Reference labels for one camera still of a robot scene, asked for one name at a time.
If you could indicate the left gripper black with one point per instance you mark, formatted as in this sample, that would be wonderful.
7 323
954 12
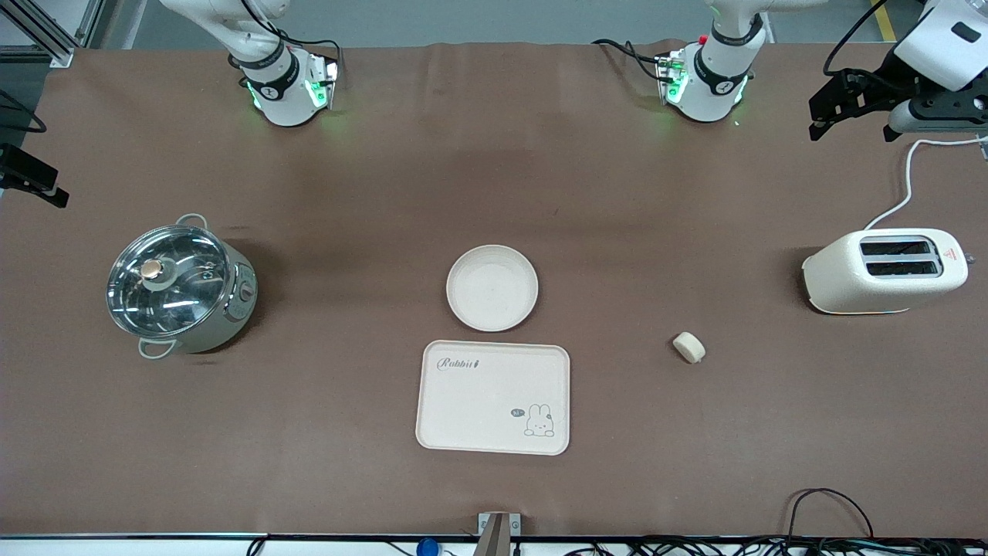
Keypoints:
881 82

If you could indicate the small white steamed bun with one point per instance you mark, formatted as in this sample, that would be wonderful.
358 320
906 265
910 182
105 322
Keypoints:
688 347

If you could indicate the round cream plate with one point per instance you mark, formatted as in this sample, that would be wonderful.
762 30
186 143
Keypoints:
492 288

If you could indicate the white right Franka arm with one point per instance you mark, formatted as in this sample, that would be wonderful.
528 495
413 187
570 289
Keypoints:
282 93

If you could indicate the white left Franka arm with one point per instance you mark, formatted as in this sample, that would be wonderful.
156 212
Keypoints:
710 85

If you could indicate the cream two-slot toaster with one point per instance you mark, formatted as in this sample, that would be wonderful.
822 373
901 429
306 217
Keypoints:
841 278

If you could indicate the glass pot lid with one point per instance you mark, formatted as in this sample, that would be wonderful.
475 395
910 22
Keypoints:
174 282

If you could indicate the brown table cloth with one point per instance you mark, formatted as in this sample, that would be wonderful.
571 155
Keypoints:
695 232

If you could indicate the steel electric cooking pot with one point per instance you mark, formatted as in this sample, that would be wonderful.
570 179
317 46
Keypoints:
241 309

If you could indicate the cream rabbit print tray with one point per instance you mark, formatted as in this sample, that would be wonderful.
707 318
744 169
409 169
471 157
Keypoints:
478 401

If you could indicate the blue round knob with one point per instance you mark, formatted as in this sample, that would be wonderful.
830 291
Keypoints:
427 547

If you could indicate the aluminium frame profile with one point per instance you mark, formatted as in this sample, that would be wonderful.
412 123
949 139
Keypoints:
46 38

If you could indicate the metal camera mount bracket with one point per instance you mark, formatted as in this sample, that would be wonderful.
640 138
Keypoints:
498 533

